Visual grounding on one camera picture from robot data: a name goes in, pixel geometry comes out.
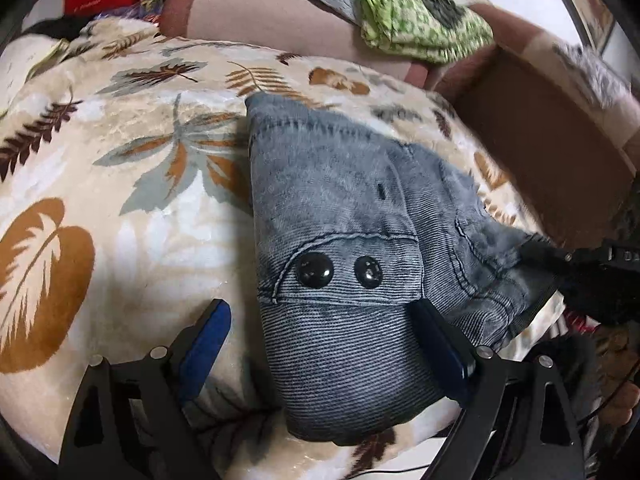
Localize blue denim pants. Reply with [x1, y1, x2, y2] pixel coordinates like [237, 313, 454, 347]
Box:
[246, 93, 555, 445]

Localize brown cardboard box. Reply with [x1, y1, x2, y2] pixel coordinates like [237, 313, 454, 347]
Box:
[434, 47, 636, 248]

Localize grey patterned cloth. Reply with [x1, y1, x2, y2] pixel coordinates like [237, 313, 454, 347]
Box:
[552, 44, 631, 110]

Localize leaf pattern fleece blanket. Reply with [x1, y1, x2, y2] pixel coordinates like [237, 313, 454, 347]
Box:
[1, 18, 540, 479]

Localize green patterned folded cloth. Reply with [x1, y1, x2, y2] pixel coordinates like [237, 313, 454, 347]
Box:
[359, 0, 494, 65]

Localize pink brown bed sheet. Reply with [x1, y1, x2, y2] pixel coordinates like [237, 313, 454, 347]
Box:
[158, 0, 640, 162]

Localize white patterned pillow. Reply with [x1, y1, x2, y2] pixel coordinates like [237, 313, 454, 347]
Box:
[0, 34, 70, 115]

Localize black garment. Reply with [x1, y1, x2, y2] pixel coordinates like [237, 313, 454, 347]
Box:
[22, 15, 92, 41]

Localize colourful snack packet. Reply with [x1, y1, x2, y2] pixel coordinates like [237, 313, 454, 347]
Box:
[134, 0, 165, 24]

